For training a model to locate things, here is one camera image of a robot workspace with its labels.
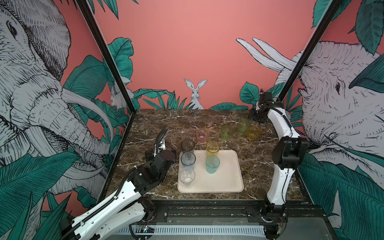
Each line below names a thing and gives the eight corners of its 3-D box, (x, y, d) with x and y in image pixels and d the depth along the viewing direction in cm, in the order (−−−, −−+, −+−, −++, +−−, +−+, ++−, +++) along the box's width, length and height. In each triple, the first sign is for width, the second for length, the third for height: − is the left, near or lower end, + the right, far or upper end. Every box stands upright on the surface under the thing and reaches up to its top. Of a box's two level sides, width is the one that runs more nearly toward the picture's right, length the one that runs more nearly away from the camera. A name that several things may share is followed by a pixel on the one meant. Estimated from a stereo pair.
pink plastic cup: (196, 143, 104) (196, 141, 102) (196, 130, 111) (196, 128, 109) (208, 143, 104) (209, 141, 102) (208, 130, 111) (208, 128, 109)
